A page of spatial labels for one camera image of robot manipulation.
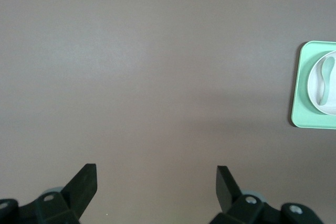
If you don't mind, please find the round beige plate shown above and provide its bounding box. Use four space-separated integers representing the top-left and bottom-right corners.
307 50 336 116

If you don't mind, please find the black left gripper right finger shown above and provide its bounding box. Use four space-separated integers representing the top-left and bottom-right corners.
209 165 323 224

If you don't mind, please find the light green rectangular tray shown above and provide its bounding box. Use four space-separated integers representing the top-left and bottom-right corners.
290 40 336 130

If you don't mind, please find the grey-green plastic spoon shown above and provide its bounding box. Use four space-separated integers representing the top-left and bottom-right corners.
318 56 336 106

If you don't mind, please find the brown table cover mat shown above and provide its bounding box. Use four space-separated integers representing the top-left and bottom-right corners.
0 0 336 224

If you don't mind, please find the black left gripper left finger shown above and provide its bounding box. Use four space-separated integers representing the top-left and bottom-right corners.
0 163 98 224

